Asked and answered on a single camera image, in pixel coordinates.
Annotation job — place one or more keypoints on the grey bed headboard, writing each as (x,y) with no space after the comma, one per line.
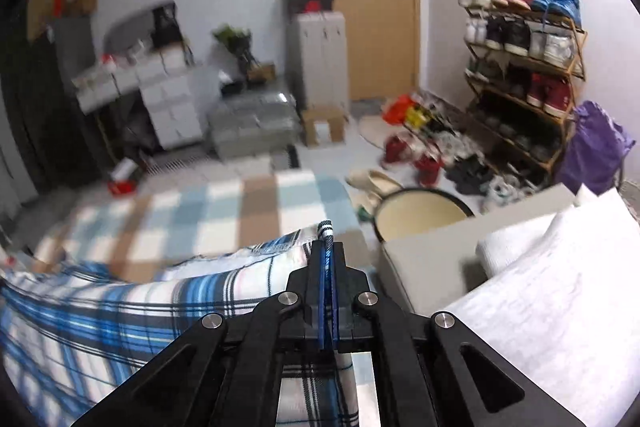
(425,267)

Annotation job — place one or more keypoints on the small wooden stool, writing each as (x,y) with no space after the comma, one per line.
(325,127)

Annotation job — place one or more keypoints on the red white packet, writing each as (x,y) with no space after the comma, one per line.
(122,184)

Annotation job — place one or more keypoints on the desk clutter pile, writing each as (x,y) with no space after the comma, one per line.
(110,62)

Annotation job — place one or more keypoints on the black red shoe box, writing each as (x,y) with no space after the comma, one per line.
(315,7)

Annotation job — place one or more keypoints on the green flower bouquet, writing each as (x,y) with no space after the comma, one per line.
(232,39)

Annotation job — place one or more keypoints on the grey tall cabinet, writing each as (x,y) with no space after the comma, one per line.
(72,47)

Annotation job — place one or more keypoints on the dark wardrobe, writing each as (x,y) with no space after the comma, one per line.
(30,117)

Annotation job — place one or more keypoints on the black gift bag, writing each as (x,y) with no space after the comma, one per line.
(165,27)

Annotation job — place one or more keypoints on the white pillow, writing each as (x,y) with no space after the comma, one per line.
(550,307)

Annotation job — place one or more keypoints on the small black box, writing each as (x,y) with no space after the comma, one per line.
(232,88)

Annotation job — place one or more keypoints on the wooden door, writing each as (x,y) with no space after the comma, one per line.
(370,7)

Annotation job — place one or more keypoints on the small brown box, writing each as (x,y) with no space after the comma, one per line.
(261,73)

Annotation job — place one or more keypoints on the beige slipper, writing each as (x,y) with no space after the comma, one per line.
(370,199)
(375,181)

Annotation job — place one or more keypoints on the row of sneakers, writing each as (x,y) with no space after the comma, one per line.
(555,97)

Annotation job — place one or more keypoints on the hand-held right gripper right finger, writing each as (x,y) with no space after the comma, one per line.
(342,307)

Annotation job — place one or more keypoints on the round beige stool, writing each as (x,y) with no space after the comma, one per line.
(415,214)

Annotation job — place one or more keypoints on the silver suitcase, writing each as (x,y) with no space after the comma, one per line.
(250,127)

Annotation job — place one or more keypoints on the white drawer desk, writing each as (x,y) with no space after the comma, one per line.
(170,107)

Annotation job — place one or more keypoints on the purple bag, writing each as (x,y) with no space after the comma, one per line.
(595,147)

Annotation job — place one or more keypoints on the blue plaid shirt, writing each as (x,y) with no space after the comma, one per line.
(125,322)

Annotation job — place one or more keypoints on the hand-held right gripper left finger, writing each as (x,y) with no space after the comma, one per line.
(315,307)

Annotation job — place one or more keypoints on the wooden shoe rack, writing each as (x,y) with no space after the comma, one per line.
(550,67)

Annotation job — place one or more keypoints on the large flat cardboard box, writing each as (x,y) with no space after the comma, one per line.
(42,7)

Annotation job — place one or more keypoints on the grey arched mirror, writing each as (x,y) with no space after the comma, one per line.
(130,27)

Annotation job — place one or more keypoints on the dark bag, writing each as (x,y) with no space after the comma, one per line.
(135,132)

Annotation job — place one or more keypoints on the small open cardboard box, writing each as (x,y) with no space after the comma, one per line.
(82,4)

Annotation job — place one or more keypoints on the pile of shoes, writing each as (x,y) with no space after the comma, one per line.
(465,167)

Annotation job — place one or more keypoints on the checked blanket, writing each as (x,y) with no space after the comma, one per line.
(200,217)

